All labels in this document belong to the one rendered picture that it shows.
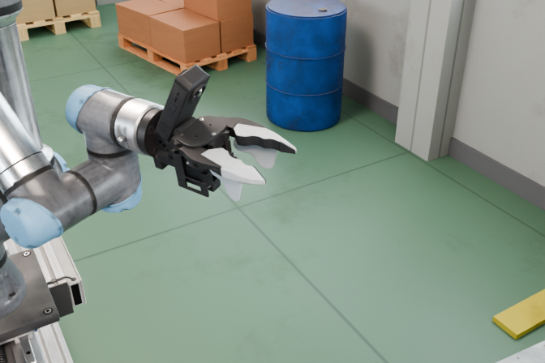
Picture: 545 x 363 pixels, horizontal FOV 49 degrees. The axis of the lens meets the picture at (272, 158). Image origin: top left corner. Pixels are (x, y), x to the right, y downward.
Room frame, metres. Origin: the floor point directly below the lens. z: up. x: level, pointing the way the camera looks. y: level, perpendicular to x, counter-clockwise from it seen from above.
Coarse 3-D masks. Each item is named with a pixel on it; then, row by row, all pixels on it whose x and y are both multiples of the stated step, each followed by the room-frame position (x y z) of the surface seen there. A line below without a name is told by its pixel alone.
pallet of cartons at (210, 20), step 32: (160, 0) 5.34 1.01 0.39; (192, 0) 4.97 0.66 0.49; (224, 0) 4.73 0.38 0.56; (128, 32) 5.10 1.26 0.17; (160, 32) 4.72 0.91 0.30; (192, 32) 4.51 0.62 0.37; (224, 32) 4.70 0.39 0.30; (160, 64) 4.74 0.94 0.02; (192, 64) 4.46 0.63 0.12; (224, 64) 4.67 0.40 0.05
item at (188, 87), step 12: (192, 72) 0.70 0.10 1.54; (204, 72) 0.71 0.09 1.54; (180, 84) 0.68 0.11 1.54; (192, 84) 0.68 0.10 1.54; (204, 84) 0.70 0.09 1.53; (168, 96) 0.70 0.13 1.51; (180, 96) 0.69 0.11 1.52; (192, 96) 0.69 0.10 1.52; (168, 108) 0.70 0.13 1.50; (180, 108) 0.69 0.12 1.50; (192, 108) 0.72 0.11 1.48; (168, 120) 0.71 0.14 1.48; (180, 120) 0.71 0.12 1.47; (168, 132) 0.71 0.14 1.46
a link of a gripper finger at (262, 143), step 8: (240, 128) 0.70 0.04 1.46; (248, 128) 0.70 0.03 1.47; (256, 128) 0.70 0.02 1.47; (264, 128) 0.70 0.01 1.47; (240, 136) 0.69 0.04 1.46; (248, 136) 0.68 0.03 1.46; (256, 136) 0.68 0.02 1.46; (264, 136) 0.68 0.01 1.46; (272, 136) 0.68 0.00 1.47; (280, 136) 0.69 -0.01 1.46; (240, 144) 0.69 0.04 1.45; (248, 144) 0.69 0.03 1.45; (256, 144) 0.68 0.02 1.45; (264, 144) 0.68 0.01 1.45; (272, 144) 0.67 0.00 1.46; (280, 144) 0.67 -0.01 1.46; (288, 144) 0.67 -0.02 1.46; (248, 152) 0.70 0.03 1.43; (256, 152) 0.70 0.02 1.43; (264, 152) 0.69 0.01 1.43; (272, 152) 0.69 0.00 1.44; (288, 152) 0.66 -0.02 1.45; (256, 160) 0.70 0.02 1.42; (264, 160) 0.70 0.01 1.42; (272, 160) 0.69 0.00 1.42
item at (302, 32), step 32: (288, 0) 3.91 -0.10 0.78; (320, 0) 3.91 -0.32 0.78; (288, 32) 3.57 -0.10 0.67; (320, 32) 3.54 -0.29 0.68; (288, 64) 3.56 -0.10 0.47; (320, 64) 3.54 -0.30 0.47; (288, 96) 3.56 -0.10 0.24; (320, 96) 3.54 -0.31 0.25; (288, 128) 3.56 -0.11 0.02; (320, 128) 3.55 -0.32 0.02
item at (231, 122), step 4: (220, 116) 0.74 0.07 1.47; (228, 120) 0.72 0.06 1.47; (232, 120) 0.72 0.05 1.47; (236, 120) 0.72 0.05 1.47; (240, 120) 0.72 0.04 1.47; (244, 120) 0.72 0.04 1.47; (248, 120) 0.72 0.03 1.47; (228, 124) 0.71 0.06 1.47; (232, 124) 0.71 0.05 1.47; (236, 124) 0.72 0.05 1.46; (244, 124) 0.71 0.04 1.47; (248, 124) 0.71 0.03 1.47; (252, 124) 0.71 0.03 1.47; (256, 124) 0.71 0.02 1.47; (228, 128) 0.71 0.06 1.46; (232, 128) 0.71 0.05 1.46; (232, 132) 0.71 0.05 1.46; (232, 136) 0.71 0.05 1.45
